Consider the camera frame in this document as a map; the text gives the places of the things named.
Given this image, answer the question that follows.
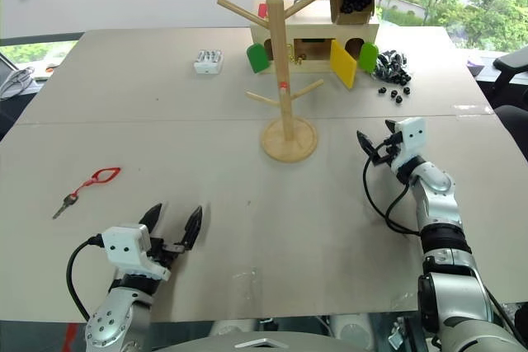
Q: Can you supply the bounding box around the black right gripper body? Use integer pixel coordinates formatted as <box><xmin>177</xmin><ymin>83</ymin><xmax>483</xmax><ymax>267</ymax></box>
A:
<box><xmin>370</xmin><ymin>132</ymin><xmax>404</xmax><ymax>168</ymax></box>

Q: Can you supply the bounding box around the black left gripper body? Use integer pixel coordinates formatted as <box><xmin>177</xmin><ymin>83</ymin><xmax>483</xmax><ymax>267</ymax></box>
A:
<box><xmin>148</xmin><ymin>237</ymin><xmax>185</xmax><ymax>274</ymax></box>

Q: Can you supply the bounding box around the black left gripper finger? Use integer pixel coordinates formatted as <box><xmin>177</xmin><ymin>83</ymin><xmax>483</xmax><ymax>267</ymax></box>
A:
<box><xmin>179</xmin><ymin>204</ymin><xmax>204</xmax><ymax>251</ymax></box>
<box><xmin>139</xmin><ymin>203</ymin><xmax>163</xmax><ymax>240</ymax></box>

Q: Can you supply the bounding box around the clear bag of black parts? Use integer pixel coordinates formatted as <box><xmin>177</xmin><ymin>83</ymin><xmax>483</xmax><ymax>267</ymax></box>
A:
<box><xmin>370</xmin><ymin>49</ymin><xmax>413</xmax><ymax>86</ymax></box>

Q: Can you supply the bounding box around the rounded green door piece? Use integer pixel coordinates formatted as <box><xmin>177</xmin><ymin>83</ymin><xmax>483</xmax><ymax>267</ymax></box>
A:
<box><xmin>357</xmin><ymin>42</ymin><xmax>379</xmax><ymax>74</ymax></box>
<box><xmin>246</xmin><ymin>43</ymin><xmax>271</xmax><ymax>75</ymax></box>

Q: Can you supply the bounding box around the yellow square door piece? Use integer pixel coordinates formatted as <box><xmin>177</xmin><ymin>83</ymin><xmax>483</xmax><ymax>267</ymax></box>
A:
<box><xmin>329</xmin><ymin>39</ymin><xmax>358</xmax><ymax>91</ymax></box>

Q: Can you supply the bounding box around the silver key with red loop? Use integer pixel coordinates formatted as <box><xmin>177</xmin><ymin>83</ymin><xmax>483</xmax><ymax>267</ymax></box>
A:
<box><xmin>51</xmin><ymin>167</ymin><xmax>122</xmax><ymax>220</ymax></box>

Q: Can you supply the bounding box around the wooden branch hanger stand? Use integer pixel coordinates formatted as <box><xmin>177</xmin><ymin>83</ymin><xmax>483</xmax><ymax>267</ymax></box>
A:
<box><xmin>216</xmin><ymin>0</ymin><xmax>334</xmax><ymax>162</ymax></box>

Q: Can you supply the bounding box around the wooden box with openings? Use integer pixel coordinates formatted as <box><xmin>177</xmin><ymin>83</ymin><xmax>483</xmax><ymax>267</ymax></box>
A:
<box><xmin>248</xmin><ymin>0</ymin><xmax>380</xmax><ymax>73</ymax></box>

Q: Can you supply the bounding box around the black office chair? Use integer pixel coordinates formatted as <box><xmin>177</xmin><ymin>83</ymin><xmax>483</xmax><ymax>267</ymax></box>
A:
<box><xmin>490</xmin><ymin>52</ymin><xmax>528</xmax><ymax>155</ymax></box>

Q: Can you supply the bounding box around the white battery case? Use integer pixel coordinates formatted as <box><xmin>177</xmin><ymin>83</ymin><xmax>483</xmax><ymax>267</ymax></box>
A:
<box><xmin>193</xmin><ymin>49</ymin><xmax>225</xmax><ymax>76</ymax></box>

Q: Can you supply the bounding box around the white rounded shape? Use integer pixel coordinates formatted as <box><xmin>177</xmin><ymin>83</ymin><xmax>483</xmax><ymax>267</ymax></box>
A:
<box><xmin>328</xmin><ymin>313</ymin><xmax>375</xmax><ymax>350</ymax></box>

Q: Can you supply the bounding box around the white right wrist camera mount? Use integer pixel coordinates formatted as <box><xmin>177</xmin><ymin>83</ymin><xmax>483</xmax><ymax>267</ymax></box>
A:
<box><xmin>389</xmin><ymin>117</ymin><xmax>427</xmax><ymax>176</ymax></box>

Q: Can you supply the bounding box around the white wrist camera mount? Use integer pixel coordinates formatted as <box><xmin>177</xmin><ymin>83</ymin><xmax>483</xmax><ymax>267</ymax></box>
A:
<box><xmin>389</xmin><ymin>117</ymin><xmax>427</xmax><ymax>176</ymax></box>
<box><xmin>100</xmin><ymin>223</ymin><xmax>172</xmax><ymax>284</ymax></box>

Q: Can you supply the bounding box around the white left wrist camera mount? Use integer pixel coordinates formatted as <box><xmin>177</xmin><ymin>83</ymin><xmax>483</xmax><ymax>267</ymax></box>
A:
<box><xmin>100</xmin><ymin>223</ymin><xmax>172</xmax><ymax>284</ymax></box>

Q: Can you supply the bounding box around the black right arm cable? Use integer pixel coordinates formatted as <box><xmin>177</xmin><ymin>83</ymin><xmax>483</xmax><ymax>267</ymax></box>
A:
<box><xmin>362</xmin><ymin>159</ymin><xmax>424</xmax><ymax>238</ymax></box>

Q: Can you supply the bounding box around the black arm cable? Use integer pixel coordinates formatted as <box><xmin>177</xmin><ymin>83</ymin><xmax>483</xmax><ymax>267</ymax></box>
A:
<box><xmin>362</xmin><ymin>159</ymin><xmax>424</xmax><ymax>238</ymax></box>
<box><xmin>65</xmin><ymin>235</ymin><xmax>104</xmax><ymax>322</ymax></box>

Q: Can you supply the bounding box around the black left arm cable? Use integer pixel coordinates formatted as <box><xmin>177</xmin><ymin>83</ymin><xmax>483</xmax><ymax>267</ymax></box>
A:
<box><xmin>65</xmin><ymin>235</ymin><xmax>104</xmax><ymax>322</ymax></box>

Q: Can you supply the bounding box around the white bundled cable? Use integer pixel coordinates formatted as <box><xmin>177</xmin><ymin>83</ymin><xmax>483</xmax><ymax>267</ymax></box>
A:
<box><xmin>0</xmin><ymin>65</ymin><xmax>37</xmax><ymax>101</ymax></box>

